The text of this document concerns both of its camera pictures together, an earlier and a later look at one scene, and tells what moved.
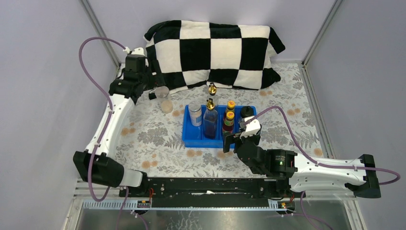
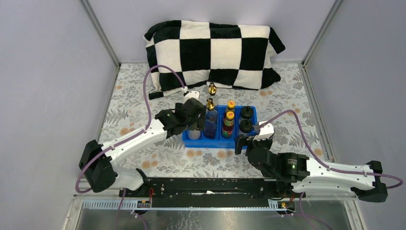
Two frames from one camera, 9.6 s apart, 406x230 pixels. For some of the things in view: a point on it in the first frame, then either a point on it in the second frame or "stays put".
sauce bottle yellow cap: (231, 105) stays put
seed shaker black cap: (246, 111) stays put
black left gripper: (155, 80) to (198, 123)
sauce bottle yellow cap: (228, 124) stays put
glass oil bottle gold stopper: (210, 120) stays put
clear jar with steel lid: (162, 93) to (194, 134)
